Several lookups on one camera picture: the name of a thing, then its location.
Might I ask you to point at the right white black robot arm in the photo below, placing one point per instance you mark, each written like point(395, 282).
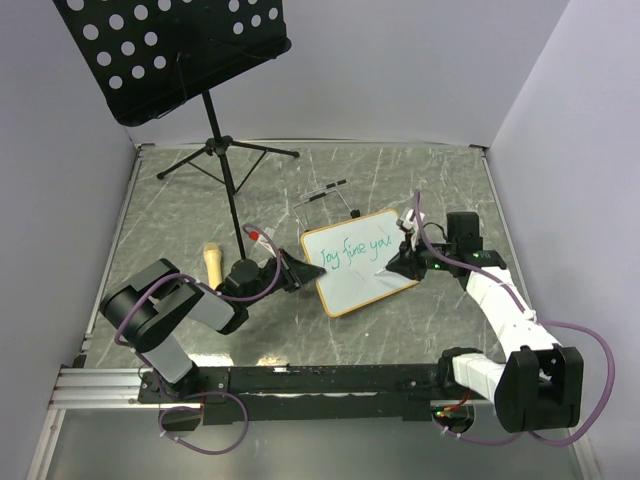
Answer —
point(539, 386)

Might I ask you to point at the aluminium extrusion rail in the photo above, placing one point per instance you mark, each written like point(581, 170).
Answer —
point(90, 389)

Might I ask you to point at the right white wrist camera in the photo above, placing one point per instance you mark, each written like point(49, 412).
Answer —
point(408, 225)

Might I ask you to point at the yellow framed whiteboard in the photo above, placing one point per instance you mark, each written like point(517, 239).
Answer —
point(352, 252)

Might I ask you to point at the wooden toy microphone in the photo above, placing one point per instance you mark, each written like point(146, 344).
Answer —
point(212, 256)

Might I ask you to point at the black perforated music stand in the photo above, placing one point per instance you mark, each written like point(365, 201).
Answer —
point(151, 57)

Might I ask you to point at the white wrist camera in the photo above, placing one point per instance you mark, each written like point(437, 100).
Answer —
point(408, 225)
point(265, 239)

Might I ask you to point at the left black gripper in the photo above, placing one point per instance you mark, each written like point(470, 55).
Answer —
point(297, 272)

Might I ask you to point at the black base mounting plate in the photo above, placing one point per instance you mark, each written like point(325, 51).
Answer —
point(225, 395)

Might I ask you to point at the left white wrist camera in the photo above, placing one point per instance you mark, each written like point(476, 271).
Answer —
point(265, 239)

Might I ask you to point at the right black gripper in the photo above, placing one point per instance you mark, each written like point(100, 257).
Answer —
point(406, 263)

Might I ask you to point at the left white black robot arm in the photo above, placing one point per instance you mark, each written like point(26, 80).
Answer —
point(147, 308)

